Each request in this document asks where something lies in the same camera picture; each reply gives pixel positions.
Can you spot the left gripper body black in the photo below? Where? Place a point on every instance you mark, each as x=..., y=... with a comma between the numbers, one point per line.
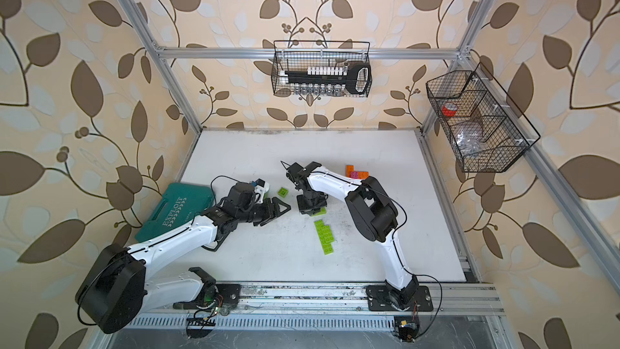
x=245, y=215

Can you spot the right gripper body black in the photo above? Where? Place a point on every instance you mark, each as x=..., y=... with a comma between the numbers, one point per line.
x=310, y=202

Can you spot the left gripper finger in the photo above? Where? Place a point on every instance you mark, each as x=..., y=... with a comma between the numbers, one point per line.
x=261, y=219
x=275, y=205

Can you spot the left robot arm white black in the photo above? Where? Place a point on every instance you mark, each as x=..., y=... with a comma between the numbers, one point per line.
x=122, y=282

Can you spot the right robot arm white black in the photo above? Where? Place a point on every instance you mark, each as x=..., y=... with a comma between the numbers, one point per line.
x=373, y=212

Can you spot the green brick upside down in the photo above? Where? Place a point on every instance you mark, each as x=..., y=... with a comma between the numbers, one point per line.
x=329, y=233

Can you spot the green plastic tool case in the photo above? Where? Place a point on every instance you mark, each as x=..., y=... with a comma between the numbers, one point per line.
x=179, y=205

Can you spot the socket set in basket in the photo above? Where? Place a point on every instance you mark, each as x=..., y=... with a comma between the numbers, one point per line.
x=352, y=79

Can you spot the clear plastic bag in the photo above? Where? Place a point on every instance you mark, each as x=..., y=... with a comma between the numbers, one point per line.
x=469, y=138

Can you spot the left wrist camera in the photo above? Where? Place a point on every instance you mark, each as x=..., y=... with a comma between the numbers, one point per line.
x=261, y=189

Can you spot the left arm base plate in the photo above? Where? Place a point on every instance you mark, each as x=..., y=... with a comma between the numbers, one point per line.
x=217, y=295

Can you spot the aluminium front rail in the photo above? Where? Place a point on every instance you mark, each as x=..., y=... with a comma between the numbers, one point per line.
x=446, y=299

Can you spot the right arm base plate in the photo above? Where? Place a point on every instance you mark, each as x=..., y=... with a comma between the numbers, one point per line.
x=383, y=298

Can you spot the back wire basket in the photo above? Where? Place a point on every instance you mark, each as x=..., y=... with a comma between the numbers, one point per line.
x=296, y=54

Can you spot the wire basket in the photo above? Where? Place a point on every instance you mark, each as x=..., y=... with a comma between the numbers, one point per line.
x=508, y=133
x=296, y=54

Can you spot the right wire basket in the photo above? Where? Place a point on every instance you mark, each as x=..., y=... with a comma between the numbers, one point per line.
x=508, y=133

